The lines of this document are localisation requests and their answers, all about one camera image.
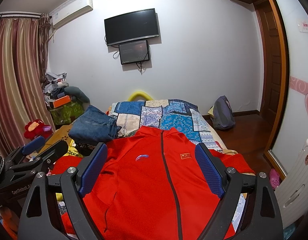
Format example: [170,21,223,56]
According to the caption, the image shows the brown wooden door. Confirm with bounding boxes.
[254,0,285,125]

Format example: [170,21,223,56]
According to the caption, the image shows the red zip jacket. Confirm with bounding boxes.
[51,126,256,240]

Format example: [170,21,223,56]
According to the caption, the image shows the dark green pillow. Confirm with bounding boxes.
[64,86,90,103]

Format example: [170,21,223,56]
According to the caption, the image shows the grey purple backpack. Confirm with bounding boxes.
[208,95,235,130]

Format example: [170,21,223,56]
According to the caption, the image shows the striped pink curtain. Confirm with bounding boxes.
[0,14,54,157]

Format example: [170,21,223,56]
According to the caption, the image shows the folded blue jeans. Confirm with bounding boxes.
[69,105,121,143]

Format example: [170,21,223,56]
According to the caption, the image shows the white air conditioner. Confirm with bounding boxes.
[51,0,93,29]

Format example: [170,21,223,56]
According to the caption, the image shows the green storage box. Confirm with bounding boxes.
[49,101,84,125]

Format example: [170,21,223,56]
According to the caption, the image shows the black wall television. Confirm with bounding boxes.
[104,8,159,46]

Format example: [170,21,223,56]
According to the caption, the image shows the blue patchwork bed quilt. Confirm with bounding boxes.
[108,99,237,155]

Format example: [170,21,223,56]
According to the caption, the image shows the red plush toy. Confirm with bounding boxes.
[23,119,53,141]

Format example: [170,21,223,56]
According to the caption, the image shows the orange box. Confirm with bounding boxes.
[53,95,71,108]

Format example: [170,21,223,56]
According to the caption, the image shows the pink croc shoe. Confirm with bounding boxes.
[269,168,280,190]

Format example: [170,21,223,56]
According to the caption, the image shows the small black wall monitor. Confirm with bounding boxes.
[119,40,150,65]

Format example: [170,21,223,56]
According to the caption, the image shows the yellow duck garment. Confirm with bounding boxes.
[64,140,84,158]

